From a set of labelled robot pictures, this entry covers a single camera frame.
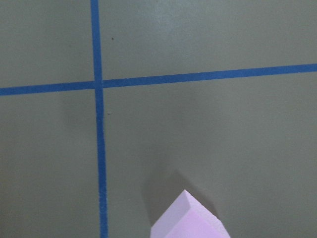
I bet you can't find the light pink foam block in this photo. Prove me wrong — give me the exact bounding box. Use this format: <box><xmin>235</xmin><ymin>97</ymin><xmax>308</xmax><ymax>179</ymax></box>
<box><xmin>150</xmin><ymin>190</ymin><xmax>230</xmax><ymax>238</ymax></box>

